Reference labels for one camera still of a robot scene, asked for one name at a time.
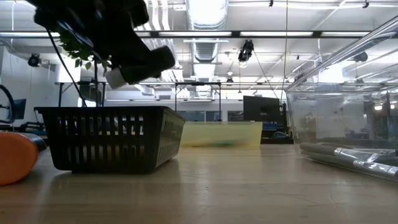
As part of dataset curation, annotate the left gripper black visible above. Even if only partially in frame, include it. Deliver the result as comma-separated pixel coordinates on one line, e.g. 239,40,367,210
26,0,156,68

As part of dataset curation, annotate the thin dark paintbrush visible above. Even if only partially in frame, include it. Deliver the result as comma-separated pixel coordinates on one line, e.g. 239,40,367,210
300,151,398,179

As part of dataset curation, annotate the orange paint tube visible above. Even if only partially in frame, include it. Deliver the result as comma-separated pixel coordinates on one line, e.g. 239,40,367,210
0,132,47,187

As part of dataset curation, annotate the green plant in black pot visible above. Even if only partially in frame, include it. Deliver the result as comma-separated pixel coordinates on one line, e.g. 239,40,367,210
58,30,113,108

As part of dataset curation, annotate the black slotted plastic basket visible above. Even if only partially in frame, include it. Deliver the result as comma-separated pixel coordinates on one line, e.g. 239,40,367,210
34,105,187,174

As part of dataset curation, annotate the black ceiling spotlight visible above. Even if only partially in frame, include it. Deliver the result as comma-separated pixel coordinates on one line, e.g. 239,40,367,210
27,53,42,68

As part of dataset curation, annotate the blue-screen monitor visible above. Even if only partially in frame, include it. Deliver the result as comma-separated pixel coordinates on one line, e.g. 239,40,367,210
14,98,27,121

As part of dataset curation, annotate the yellow translucent plastic bin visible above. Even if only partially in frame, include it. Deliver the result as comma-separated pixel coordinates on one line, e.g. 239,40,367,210
180,121,264,148

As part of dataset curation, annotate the black monitor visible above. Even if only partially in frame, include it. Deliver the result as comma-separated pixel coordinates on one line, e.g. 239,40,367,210
243,95,281,123

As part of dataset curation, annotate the clear plastic bin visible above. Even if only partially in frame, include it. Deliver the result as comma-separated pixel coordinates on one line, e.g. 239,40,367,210
284,15,398,184

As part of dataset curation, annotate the silver ceiling duct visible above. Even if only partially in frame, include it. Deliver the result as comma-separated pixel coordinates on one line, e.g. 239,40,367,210
185,0,230,97

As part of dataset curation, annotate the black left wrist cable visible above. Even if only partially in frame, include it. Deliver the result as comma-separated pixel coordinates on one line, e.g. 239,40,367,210
45,29,88,108

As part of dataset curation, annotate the black overhead frame bar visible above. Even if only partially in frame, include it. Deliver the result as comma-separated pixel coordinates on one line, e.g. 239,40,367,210
0,30,398,39

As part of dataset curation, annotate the black hanging overhead camera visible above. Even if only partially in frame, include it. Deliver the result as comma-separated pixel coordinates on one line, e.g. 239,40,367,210
238,39,255,63

